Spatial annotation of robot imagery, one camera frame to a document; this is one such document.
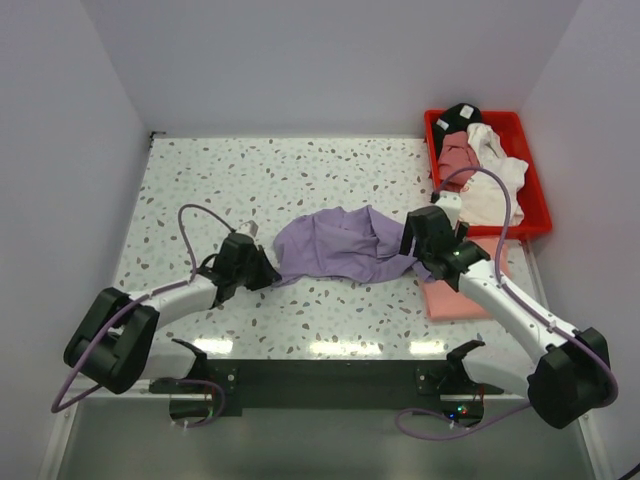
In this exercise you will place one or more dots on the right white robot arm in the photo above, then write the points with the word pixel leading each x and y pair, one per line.
pixel 567 372

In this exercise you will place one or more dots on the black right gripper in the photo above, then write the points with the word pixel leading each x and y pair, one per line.
pixel 407 239

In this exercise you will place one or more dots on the dusty pink t-shirt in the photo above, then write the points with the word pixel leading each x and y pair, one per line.
pixel 455 154

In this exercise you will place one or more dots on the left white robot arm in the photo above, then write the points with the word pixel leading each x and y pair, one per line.
pixel 113 344

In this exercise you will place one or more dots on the black t-shirt with label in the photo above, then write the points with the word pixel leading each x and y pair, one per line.
pixel 454 120

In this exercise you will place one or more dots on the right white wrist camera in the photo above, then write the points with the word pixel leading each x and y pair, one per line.
pixel 450 203

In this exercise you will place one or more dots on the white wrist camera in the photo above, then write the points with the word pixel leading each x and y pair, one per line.
pixel 450 203
pixel 249 228

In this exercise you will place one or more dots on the red plastic bin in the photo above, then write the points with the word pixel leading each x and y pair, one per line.
pixel 537 220

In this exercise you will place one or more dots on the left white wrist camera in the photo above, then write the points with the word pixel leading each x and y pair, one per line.
pixel 249 228

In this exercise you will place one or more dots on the lavender purple t-shirt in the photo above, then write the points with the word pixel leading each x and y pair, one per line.
pixel 362 245

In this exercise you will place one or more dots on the folded salmon pink t-shirt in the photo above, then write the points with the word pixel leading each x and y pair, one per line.
pixel 444 304

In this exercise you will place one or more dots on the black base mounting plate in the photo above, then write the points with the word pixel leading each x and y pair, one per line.
pixel 231 387

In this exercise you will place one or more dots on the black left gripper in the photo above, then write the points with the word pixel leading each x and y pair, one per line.
pixel 268 275

